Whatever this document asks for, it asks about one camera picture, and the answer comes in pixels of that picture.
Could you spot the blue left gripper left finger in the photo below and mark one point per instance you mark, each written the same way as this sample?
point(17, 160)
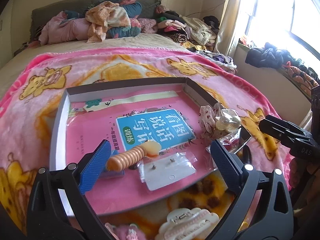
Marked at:
point(95, 166)

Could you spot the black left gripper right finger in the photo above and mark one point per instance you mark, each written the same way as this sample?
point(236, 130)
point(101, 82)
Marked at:
point(229, 165)

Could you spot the blue small gift box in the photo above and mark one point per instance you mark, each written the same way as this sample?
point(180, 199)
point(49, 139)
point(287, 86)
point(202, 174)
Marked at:
point(112, 172)

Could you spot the brown leather hair clip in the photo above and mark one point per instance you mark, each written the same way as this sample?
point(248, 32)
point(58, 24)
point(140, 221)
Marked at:
point(246, 155)

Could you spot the red ball earrings card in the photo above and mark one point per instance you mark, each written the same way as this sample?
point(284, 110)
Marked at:
point(232, 141)

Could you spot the dotted lace bow scrunchie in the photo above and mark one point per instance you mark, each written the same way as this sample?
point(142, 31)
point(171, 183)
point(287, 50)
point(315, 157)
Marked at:
point(207, 120)

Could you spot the orange spiral hair clip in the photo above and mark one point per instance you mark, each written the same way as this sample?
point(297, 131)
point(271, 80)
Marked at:
point(121, 161)

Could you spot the stud earrings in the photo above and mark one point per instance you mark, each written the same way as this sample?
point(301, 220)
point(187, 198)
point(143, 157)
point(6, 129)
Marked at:
point(165, 170)

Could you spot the cream claw hair clip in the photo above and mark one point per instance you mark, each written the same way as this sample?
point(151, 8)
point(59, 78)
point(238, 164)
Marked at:
point(186, 223)

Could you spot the pink pompom hair clip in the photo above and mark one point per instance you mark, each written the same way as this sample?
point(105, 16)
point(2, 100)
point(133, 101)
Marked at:
point(126, 232)

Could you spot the orange patterned cloth on windowsill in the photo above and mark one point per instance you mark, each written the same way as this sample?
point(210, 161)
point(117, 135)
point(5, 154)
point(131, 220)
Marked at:
point(303, 81)

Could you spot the pink and blue book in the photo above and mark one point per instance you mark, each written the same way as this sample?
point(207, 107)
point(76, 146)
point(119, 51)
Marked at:
point(170, 118)

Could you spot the dark shallow cardboard box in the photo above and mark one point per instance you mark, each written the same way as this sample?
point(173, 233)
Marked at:
point(114, 90)

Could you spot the pink cartoon fleece blanket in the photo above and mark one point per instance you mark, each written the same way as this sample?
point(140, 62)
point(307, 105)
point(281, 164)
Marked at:
point(31, 92)

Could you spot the dark jacket on windowsill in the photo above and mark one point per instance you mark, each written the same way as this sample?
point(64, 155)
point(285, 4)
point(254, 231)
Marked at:
point(272, 57)

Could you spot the window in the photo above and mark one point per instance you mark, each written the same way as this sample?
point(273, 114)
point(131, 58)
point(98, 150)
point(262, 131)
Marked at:
point(292, 25)

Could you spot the pile of clothes right side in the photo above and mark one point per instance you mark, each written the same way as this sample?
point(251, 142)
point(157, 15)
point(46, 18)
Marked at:
point(187, 31)

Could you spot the cream curtain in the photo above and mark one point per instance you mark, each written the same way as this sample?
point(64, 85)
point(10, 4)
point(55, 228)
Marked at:
point(228, 35)

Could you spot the pile of bedding and clothes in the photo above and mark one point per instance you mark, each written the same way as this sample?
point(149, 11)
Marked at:
point(108, 19)

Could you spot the dark green headboard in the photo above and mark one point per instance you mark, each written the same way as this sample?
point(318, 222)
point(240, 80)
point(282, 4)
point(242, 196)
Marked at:
point(40, 16)

